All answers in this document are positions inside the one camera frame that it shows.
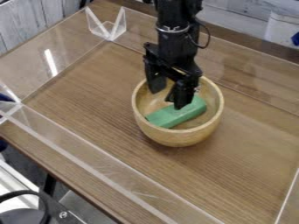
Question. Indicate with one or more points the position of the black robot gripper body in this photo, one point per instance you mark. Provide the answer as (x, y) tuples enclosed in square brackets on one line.
[(173, 53)]

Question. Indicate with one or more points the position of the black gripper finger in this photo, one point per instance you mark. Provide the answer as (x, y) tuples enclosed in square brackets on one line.
[(181, 93), (155, 79)]

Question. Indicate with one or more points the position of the green rectangular block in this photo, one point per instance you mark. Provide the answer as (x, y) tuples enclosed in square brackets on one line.
[(167, 117)]

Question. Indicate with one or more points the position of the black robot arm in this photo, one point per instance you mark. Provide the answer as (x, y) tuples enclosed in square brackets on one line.
[(176, 15)]

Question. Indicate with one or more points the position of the light wooden bowl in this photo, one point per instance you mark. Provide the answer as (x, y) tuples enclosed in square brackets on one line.
[(177, 127)]

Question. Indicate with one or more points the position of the white cylindrical container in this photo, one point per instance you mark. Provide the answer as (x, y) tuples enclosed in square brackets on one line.
[(281, 29)]

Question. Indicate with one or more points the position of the black table leg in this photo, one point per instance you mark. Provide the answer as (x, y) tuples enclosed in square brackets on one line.
[(49, 185)]

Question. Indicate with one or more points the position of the clear acrylic corner bracket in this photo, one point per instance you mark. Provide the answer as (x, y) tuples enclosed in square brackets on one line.
[(107, 30)]

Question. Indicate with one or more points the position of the clear acrylic tray wall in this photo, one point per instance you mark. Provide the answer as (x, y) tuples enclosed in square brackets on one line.
[(129, 196)]

